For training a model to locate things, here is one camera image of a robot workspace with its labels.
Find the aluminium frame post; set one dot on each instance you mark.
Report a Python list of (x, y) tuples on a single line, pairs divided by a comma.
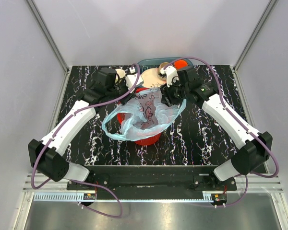
[(256, 31), (44, 29)]

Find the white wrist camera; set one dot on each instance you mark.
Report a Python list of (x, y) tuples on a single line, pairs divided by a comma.
[(131, 78), (171, 80)]

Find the red mesh trash bin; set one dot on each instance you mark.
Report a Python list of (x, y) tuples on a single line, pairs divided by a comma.
[(146, 140)]

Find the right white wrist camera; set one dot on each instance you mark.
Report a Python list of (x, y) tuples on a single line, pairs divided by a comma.
[(171, 80)]

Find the teal plastic dish tub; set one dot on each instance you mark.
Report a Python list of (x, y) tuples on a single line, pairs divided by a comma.
[(157, 61)]

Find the right aluminium frame post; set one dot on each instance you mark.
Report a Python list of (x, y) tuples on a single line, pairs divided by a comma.
[(256, 31)]

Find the orange plastic cup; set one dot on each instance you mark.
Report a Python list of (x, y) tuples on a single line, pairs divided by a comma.
[(180, 64)]

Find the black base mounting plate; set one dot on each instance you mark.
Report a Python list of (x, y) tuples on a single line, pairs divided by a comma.
[(149, 183)]

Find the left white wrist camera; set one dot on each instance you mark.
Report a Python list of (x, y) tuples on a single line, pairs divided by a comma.
[(131, 78)]

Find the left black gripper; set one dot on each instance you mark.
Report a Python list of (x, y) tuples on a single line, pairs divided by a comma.
[(128, 97)]

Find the beige brown ceramic cup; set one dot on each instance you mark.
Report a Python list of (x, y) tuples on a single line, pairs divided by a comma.
[(164, 71)]

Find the aluminium front rail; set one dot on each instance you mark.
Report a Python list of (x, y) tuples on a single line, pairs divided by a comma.
[(65, 191)]

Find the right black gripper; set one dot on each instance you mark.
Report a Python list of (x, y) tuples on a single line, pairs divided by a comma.
[(166, 97)]

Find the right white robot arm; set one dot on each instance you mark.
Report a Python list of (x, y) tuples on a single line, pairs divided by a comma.
[(253, 146)]

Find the yellow-green ceramic mug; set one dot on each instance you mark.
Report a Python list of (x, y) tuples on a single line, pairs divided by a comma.
[(120, 75)]

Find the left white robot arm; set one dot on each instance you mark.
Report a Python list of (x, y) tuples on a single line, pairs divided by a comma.
[(46, 155)]

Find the light blue plastic trash bag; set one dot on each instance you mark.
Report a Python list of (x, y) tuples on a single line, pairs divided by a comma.
[(165, 115)]

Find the cream floral plate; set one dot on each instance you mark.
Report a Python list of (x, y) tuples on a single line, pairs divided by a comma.
[(152, 79)]

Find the left aluminium frame post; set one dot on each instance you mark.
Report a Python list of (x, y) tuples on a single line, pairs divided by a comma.
[(44, 29)]

